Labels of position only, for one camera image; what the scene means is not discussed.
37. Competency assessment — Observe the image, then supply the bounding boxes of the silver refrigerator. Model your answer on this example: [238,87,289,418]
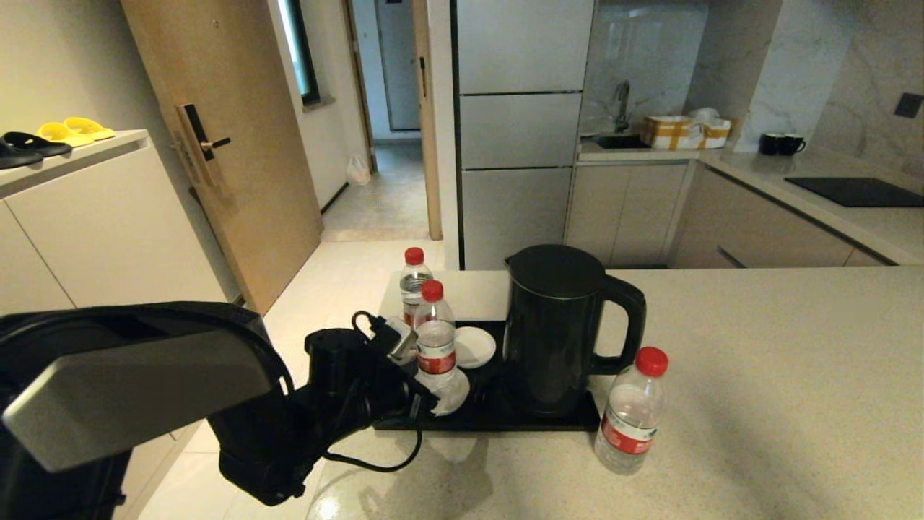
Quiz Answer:
[453,0,597,272]

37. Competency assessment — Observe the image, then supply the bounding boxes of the black electronic door lock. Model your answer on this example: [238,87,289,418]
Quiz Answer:
[177,104,232,189]

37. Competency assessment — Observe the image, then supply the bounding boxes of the clear water bottle red cap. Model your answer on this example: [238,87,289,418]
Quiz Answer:
[415,280,458,395]
[401,247,436,351]
[593,346,669,476]

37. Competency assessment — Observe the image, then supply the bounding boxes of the beige kitchen base cabinets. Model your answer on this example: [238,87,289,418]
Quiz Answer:
[565,162,896,269]

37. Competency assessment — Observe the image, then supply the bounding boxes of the dark framed window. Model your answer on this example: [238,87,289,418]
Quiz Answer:
[278,0,322,108]

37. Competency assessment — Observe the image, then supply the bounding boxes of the black induction cooktop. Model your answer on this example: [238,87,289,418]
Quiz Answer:
[785,177,924,209]

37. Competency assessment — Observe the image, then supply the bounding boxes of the light wooden entrance door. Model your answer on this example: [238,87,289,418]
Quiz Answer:
[120,0,323,319]

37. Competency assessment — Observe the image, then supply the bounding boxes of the yellow striped white box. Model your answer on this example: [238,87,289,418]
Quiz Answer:
[641,115,731,152]

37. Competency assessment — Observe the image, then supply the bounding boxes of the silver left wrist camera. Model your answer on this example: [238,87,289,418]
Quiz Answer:
[372,316,419,363]

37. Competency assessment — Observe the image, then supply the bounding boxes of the yellow slipper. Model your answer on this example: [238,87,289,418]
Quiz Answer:
[64,117,116,142]
[38,121,95,148]

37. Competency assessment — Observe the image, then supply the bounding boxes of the black electric kettle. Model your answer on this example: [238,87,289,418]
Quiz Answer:
[503,243,647,418]

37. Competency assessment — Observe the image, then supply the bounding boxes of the black slipper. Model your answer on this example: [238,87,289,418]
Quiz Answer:
[0,139,44,170]
[2,131,73,157]

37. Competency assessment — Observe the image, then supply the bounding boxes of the black rectangular serving tray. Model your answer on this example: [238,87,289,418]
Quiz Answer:
[375,320,602,433]

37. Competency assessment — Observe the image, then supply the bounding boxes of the white hallway door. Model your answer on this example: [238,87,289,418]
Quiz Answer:
[375,0,422,133]

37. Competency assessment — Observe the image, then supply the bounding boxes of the narrow wooden door leaf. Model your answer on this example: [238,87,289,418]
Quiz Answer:
[413,0,443,241]

